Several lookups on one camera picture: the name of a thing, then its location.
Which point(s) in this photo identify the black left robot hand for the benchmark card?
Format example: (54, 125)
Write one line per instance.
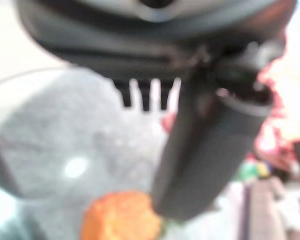
(130, 37)

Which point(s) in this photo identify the orange round fruit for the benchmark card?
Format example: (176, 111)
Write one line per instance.
(122, 217)

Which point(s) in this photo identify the green yellow blue toy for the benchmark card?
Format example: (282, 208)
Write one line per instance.
(255, 170)

